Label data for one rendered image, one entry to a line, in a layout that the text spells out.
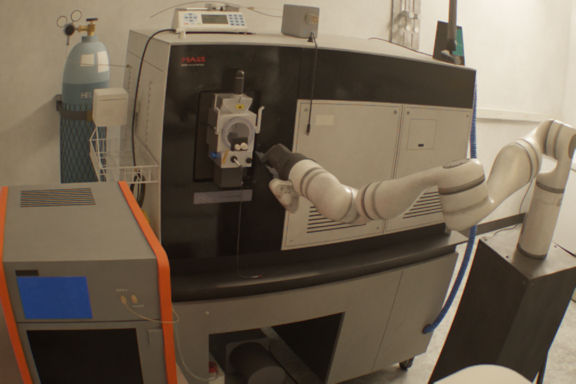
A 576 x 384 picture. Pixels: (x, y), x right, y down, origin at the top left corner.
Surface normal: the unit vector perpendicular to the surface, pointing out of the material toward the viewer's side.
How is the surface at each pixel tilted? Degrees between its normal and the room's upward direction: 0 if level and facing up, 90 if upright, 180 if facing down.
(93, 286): 90
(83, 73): 82
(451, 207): 98
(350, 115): 90
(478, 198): 71
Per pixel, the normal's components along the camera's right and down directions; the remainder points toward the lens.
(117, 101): 0.43, 0.30
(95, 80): 0.71, 0.25
